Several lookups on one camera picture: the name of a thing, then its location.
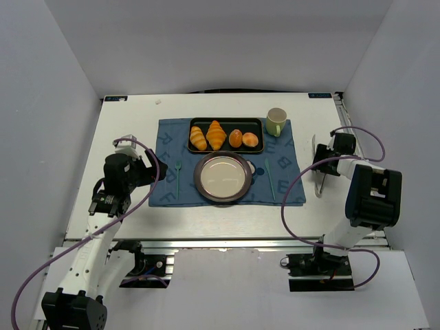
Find dark rimmed white plate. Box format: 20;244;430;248
193;151;252;204

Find metal tongs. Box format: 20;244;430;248
311;135;327;198

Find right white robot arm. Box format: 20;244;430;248
312;133;402;261

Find blue letter-print placemat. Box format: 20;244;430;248
148;118;307;208

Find teal plastic knife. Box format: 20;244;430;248
264;158;276;201

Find pale striped croissant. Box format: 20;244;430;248
190;126;207;151

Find black rectangular tray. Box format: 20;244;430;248
188;117;265;154

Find orange striped croissant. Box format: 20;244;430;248
206;120;226;151

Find right blue table label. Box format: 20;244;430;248
307;93;333;99

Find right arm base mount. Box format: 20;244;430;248
280;254;355;292

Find aluminium table side rail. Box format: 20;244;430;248
329;91;386;250

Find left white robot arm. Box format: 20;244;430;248
41;147;168;329

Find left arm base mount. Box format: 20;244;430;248
108;240;171;289

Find blue table label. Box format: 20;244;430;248
307;93;333;99
104;96;128;102

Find teal plastic fork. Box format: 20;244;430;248
175;160;182;200

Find left blue table label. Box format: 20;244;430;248
104;96;128;102

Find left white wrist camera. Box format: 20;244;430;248
113;134;141;160

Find pale round bun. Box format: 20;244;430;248
242;132;259;148

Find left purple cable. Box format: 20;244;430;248
10;137;160;330

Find orange sugared bun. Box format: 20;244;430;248
228;129;243;149

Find light green mug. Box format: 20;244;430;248
265;108;287;138

